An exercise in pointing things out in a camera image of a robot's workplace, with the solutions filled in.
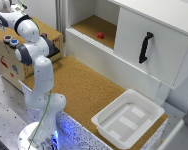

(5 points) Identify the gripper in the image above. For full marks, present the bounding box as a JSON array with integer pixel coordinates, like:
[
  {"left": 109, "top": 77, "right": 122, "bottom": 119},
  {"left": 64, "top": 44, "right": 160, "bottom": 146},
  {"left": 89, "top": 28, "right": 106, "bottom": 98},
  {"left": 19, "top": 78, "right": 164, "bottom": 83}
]
[{"left": 0, "top": 8, "right": 10, "bottom": 30}]

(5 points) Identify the red button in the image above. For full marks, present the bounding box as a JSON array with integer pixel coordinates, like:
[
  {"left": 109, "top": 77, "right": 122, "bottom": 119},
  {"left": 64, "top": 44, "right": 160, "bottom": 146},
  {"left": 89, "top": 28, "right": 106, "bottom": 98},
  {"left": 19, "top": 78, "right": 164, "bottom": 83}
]
[{"left": 3, "top": 34, "right": 13, "bottom": 44}]

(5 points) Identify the blue button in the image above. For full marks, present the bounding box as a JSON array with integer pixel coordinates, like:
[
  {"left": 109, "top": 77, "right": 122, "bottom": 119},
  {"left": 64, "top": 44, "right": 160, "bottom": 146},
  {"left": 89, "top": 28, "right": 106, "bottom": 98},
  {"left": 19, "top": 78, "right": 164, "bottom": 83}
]
[{"left": 9, "top": 38, "right": 20, "bottom": 48}]

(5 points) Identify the pink block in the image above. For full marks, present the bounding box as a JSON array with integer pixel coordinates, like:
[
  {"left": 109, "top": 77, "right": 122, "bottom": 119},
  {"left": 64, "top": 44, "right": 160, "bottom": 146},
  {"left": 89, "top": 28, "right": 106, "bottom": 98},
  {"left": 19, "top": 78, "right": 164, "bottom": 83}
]
[{"left": 96, "top": 31, "right": 105, "bottom": 40}]

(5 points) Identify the white cabinet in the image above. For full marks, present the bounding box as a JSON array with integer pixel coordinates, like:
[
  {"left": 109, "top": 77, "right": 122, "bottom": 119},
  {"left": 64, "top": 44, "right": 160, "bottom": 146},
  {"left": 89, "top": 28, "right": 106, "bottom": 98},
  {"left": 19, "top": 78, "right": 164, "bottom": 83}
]
[{"left": 64, "top": 0, "right": 188, "bottom": 107}]

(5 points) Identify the white plastic box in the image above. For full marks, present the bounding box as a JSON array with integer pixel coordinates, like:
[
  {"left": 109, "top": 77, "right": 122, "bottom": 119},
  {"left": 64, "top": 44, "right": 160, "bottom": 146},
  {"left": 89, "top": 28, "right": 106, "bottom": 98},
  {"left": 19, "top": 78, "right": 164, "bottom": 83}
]
[{"left": 90, "top": 88, "right": 166, "bottom": 150}]

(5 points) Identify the white sliding door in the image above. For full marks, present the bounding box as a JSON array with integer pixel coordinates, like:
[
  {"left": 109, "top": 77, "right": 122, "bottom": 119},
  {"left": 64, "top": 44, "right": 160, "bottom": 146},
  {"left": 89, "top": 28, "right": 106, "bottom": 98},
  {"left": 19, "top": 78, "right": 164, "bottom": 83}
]
[{"left": 113, "top": 6, "right": 188, "bottom": 90}]

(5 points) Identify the green cable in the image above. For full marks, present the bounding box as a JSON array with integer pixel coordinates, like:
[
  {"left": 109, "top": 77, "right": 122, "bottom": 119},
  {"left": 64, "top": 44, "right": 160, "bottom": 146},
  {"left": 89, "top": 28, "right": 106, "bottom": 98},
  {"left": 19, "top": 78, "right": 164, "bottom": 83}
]
[{"left": 17, "top": 0, "right": 54, "bottom": 150}]

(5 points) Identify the black door handle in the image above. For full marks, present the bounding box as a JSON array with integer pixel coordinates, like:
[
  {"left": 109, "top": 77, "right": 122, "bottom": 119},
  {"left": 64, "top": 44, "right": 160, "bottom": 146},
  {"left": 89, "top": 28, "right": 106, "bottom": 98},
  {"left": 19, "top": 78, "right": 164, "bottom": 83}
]
[{"left": 138, "top": 31, "right": 155, "bottom": 65}]

